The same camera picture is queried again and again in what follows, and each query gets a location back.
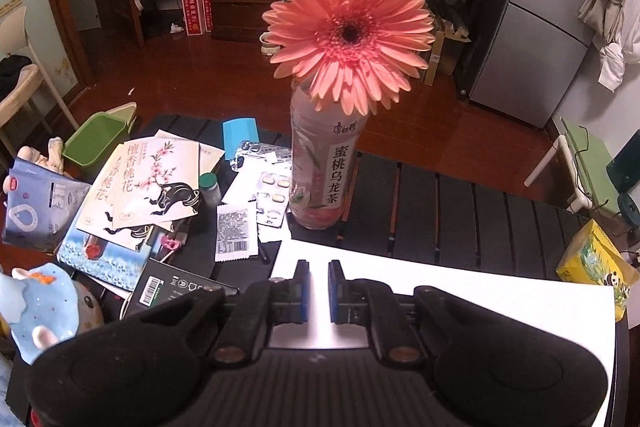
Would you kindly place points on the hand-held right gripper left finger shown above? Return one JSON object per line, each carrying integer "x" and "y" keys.
{"x": 303, "y": 297}

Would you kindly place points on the horse printed paper packet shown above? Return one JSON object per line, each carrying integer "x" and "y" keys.
{"x": 160, "y": 187}
{"x": 210, "y": 157}
{"x": 95, "y": 207}

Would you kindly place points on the pink tea bottle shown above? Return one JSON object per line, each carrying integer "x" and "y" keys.
{"x": 325, "y": 177}

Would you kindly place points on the dark teal round appliance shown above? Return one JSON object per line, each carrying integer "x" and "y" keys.
{"x": 631, "y": 209}

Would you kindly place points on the silver blister pack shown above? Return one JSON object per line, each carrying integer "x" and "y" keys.
{"x": 262, "y": 150}
{"x": 272, "y": 197}

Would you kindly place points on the pink hair clip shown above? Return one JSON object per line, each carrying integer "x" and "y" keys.
{"x": 172, "y": 242}

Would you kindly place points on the yellow panda tissue pack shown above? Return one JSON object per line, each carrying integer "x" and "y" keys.
{"x": 592, "y": 267}

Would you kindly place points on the dark teal tower appliance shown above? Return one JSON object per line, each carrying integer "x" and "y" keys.
{"x": 625, "y": 169}

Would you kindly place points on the green plastic bin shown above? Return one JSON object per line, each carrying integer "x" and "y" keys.
{"x": 95, "y": 142}

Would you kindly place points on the silver refrigerator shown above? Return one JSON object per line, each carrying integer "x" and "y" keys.
{"x": 540, "y": 7}

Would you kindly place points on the small floor bowl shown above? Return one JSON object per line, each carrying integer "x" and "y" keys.
{"x": 269, "y": 44}

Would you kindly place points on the wooden drawer cabinet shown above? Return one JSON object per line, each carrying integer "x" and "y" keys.
{"x": 245, "y": 2}

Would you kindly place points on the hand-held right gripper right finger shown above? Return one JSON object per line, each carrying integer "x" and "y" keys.
{"x": 334, "y": 302}

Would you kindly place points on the blue card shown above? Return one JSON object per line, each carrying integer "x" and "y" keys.
{"x": 241, "y": 139}

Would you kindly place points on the blue wave printed packet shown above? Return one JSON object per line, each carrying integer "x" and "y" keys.
{"x": 115, "y": 267}

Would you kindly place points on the white box lid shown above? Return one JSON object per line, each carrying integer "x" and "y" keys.
{"x": 450, "y": 307}

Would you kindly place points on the blue-grey snack pouch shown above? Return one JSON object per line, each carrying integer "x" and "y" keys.
{"x": 40, "y": 207}

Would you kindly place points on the black product box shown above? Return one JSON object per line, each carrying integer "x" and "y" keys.
{"x": 175, "y": 287}

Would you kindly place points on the red gold-printed box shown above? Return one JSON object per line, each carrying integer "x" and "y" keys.
{"x": 207, "y": 4}
{"x": 192, "y": 9}

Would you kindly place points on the black corner desk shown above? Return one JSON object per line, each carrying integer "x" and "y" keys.
{"x": 487, "y": 37}

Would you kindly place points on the black cloth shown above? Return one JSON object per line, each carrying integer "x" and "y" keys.
{"x": 12, "y": 72}

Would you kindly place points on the green stool with white legs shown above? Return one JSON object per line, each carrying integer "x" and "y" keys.
{"x": 585, "y": 157}

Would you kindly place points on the small green-capped bottle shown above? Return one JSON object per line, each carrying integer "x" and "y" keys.
{"x": 210, "y": 189}

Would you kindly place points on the flat cardboard boxes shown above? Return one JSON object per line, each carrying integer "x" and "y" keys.
{"x": 445, "y": 42}

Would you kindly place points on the cream plush toy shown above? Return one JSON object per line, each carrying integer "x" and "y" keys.
{"x": 45, "y": 152}

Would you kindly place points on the white printed sachet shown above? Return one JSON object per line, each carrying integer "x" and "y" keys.
{"x": 235, "y": 232}

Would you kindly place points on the blue white ceramic gnome jar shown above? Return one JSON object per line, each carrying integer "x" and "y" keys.
{"x": 45, "y": 307}

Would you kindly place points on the pink gerbera flower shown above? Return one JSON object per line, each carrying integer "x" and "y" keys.
{"x": 350, "y": 32}

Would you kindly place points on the cream chair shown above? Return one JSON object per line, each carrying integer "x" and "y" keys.
{"x": 25, "y": 82}

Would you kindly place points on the black slatted desktop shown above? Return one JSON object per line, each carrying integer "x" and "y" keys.
{"x": 450, "y": 217}

